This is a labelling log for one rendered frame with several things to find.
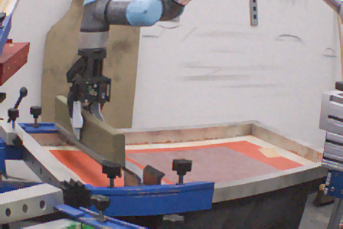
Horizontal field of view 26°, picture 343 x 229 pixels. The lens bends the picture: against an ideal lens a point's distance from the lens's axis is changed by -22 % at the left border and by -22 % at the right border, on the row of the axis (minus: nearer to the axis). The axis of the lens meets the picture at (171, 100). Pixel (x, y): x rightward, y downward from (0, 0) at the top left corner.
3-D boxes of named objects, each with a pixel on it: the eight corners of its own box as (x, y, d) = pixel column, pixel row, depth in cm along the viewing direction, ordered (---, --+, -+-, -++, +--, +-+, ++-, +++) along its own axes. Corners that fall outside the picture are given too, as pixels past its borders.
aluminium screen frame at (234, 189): (254, 132, 265) (255, 119, 264) (344, 170, 214) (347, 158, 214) (16, 142, 229) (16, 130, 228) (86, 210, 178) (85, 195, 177)
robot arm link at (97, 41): (75, 31, 202) (104, 27, 206) (73, 49, 203) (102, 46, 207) (85, 34, 196) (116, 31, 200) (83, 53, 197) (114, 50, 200)
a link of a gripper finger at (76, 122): (75, 142, 200) (80, 103, 199) (66, 136, 206) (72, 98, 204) (86, 145, 202) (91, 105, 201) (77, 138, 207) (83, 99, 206)
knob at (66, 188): (83, 204, 174) (81, 174, 172) (94, 213, 169) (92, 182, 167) (55, 204, 170) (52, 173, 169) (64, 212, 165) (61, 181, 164)
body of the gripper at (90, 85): (81, 106, 198) (85, 52, 195) (70, 99, 205) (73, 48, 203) (111, 105, 201) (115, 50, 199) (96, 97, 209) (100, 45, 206)
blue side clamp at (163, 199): (200, 204, 196) (204, 176, 194) (211, 208, 191) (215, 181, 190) (81, 209, 182) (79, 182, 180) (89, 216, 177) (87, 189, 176)
